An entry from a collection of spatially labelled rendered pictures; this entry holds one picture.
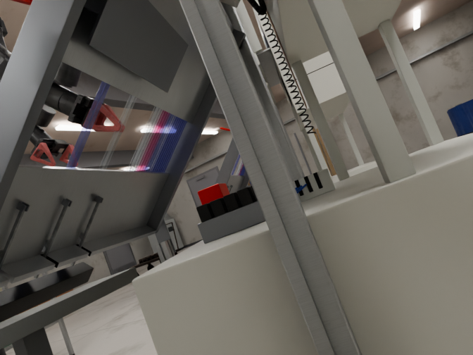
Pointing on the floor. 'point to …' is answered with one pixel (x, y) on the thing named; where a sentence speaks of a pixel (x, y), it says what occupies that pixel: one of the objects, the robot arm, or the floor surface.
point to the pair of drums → (462, 117)
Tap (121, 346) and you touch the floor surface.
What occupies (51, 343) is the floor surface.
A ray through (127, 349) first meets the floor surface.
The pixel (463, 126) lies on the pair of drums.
